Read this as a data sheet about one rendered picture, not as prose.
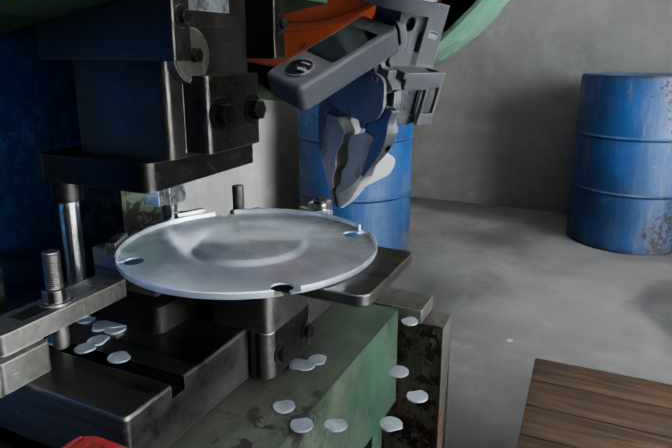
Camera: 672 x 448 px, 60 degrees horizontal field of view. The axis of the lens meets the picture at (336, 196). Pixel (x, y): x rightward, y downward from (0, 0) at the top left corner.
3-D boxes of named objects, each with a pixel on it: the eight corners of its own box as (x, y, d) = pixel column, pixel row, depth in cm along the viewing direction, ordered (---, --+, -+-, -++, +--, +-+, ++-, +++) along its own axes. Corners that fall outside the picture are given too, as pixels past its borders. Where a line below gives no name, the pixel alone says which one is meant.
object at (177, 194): (191, 198, 72) (189, 169, 71) (164, 207, 68) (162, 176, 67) (171, 195, 74) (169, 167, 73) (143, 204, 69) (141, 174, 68)
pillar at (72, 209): (91, 280, 69) (79, 164, 66) (76, 287, 67) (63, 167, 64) (78, 277, 70) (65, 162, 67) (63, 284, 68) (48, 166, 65)
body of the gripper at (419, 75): (430, 131, 58) (468, 7, 53) (372, 138, 52) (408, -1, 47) (376, 104, 62) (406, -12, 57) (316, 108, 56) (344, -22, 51)
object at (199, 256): (111, 227, 75) (111, 221, 74) (323, 205, 85) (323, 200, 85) (121, 322, 49) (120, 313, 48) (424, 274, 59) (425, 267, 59)
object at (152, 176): (258, 180, 76) (257, 138, 75) (150, 218, 59) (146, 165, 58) (162, 169, 83) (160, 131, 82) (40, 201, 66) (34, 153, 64)
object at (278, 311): (411, 355, 69) (414, 247, 66) (365, 421, 57) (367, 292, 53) (235, 315, 79) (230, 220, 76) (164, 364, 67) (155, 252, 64)
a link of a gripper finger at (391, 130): (384, 182, 55) (409, 92, 51) (373, 184, 54) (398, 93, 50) (350, 161, 58) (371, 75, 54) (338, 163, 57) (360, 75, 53)
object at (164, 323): (261, 273, 80) (260, 251, 79) (159, 336, 62) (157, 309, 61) (169, 255, 86) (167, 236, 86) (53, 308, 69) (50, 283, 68)
